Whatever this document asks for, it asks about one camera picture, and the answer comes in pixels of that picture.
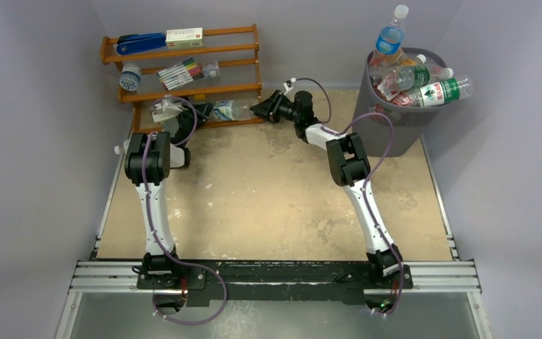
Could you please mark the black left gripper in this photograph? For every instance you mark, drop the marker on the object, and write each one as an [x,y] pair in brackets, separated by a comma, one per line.
[204,112]

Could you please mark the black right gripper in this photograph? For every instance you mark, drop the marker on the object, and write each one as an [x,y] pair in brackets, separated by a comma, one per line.
[276,105]

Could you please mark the blue white label bottle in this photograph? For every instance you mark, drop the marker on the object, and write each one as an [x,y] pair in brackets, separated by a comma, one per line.
[233,110]

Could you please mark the grey mesh waste bin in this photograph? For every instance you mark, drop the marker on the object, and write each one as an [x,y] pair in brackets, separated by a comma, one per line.
[392,125]

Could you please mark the orange juice bottle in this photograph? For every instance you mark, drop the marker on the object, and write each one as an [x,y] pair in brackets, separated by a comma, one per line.
[375,64]

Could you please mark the red cap water bottle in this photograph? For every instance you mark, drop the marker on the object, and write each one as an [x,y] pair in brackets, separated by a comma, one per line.
[389,90]

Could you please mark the dark green label bottle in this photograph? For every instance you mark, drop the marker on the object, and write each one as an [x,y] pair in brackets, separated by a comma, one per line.
[404,73]

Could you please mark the green label water bottle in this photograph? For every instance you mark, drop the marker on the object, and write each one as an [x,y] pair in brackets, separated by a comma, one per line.
[438,93]

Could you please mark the clear bottle blue label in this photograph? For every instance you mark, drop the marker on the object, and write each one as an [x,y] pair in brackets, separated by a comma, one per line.
[391,36]

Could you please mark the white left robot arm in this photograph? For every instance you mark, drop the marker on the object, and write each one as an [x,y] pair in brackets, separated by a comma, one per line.
[148,160]

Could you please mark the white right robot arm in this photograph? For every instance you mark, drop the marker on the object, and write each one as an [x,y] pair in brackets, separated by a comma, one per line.
[349,168]

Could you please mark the wooden shelf rack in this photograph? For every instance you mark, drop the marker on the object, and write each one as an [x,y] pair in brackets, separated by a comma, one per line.
[236,51]

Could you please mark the pack of coloured markers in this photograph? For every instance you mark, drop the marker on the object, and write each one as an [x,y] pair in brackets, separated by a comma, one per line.
[180,74]

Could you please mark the green white carton box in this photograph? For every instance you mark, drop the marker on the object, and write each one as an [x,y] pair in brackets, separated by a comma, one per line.
[159,116]

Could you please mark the white red box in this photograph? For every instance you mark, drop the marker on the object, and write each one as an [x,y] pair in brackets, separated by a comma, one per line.
[184,38]

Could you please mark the white tape roll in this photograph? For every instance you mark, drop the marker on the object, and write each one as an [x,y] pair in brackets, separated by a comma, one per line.
[130,77]

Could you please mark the blue stapler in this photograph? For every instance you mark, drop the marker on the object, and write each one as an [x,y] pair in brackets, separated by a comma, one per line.
[138,43]

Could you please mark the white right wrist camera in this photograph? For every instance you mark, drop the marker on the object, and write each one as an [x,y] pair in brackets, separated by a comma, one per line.
[289,85]

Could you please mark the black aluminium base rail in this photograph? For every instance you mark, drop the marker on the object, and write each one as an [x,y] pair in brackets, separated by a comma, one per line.
[341,281]

